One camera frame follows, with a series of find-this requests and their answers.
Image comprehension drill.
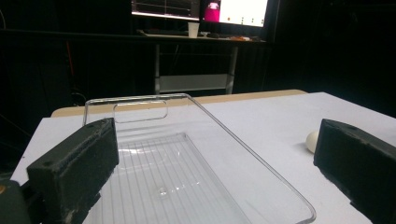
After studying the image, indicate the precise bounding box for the white paper cup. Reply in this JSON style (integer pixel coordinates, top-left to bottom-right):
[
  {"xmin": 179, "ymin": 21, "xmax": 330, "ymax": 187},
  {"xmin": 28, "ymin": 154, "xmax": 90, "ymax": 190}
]
[{"xmin": 187, "ymin": 21, "xmax": 201, "ymax": 39}]

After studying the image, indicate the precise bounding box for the dark screen monitor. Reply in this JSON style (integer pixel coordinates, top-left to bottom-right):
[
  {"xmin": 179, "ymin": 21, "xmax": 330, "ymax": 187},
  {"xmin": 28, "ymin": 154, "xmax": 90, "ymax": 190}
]
[{"xmin": 130, "ymin": 0, "xmax": 201, "ymax": 22}]

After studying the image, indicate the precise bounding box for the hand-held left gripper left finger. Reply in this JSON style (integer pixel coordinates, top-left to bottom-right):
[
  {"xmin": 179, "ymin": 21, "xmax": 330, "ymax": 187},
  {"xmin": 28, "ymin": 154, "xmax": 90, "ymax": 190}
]
[{"xmin": 26, "ymin": 117, "xmax": 120, "ymax": 224}]

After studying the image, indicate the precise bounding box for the black keyboard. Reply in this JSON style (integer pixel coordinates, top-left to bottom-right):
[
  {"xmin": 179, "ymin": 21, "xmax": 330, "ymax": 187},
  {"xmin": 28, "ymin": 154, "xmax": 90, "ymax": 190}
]
[{"xmin": 144, "ymin": 28, "xmax": 190, "ymax": 36}]

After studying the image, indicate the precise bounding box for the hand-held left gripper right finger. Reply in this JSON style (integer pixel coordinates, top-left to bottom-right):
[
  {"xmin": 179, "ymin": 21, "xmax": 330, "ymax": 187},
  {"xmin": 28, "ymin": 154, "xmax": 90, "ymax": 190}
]
[{"xmin": 313, "ymin": 118, "xmax": 396, "ymax": 224}]

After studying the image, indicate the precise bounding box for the clear plastic container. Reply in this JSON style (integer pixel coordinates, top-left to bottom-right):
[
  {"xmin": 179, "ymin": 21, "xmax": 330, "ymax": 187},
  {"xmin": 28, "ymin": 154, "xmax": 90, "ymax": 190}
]
[{"xmin": 82, "ymin": 92, "xmax": 318, "ymax": 224}]

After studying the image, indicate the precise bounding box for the beige wooden table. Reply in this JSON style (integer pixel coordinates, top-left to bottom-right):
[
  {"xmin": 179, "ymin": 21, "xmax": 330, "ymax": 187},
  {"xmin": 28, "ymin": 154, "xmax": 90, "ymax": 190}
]
[{"xmin": 50, "ymin": 89, "xmax": 307, "ymax": 119}]

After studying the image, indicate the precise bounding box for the white metal rack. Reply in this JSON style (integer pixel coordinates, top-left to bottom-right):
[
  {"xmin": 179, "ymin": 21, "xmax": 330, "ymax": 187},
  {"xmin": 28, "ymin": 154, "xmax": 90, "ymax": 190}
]
[{"xmin": 136, "ymin": 29, "xmax": 269, "ymax": 95}]

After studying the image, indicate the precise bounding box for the white egg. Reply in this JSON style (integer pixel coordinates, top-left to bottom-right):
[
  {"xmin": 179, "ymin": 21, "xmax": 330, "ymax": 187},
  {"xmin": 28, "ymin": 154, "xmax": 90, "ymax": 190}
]
[{"xmin": 305, "ymin": 130, "xmax": 320, "ymax": 154}]

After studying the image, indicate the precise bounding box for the bright white screen monitor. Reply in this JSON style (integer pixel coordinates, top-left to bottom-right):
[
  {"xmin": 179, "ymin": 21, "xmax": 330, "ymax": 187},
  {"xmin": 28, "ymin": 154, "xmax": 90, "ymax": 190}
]
[{"xmin": 202, "ymin": 0, "xmax": 269, "ymax": 28}]

